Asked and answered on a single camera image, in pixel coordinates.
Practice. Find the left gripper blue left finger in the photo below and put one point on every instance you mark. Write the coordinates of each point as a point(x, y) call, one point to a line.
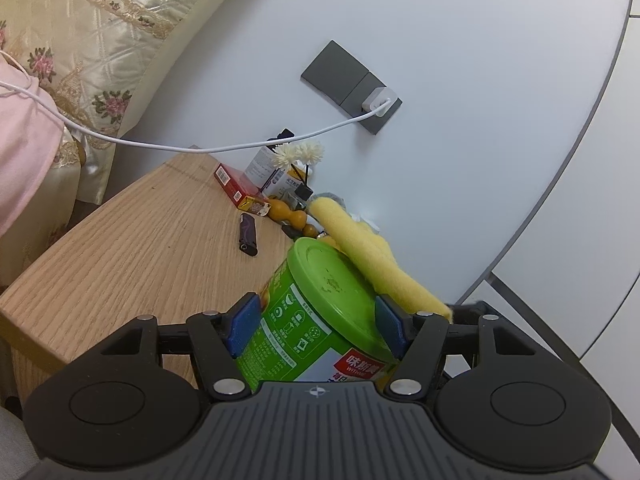
point(217, 340)

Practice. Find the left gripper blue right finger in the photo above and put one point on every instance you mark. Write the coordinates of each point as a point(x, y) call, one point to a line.
point(416, 342)

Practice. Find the yellow cleaning cloth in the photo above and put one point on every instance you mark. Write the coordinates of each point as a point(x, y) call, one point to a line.
point(372, 256)

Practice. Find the green lidded can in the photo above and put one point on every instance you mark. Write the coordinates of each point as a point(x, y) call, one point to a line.
point(317, 324)

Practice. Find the dark lighter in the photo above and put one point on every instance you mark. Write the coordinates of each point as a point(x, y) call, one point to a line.
point(248, 235)

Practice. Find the red cigarette box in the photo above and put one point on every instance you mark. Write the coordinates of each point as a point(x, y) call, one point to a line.
point(244, 195)

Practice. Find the grey crumpled cloth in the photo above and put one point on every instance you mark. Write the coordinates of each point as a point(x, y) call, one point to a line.
point(331, 196)

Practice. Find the white wardrobe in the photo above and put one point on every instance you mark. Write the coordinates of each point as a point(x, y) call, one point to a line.
point(570, 273)

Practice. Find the white diffuser flowers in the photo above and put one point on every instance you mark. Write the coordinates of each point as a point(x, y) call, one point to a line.
point(308, 153)

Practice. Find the white charger plug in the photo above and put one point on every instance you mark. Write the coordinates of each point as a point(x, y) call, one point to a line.
point(379, 101)

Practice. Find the pink bedding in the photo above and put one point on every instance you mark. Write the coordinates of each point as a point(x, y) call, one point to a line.
point(30, 137)

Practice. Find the quilted cream headboard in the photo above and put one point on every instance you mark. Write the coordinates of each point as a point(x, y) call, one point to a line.
point(101, 62)

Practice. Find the grey wall socket panel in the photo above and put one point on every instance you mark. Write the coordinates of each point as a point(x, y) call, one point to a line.
point(345, 81)

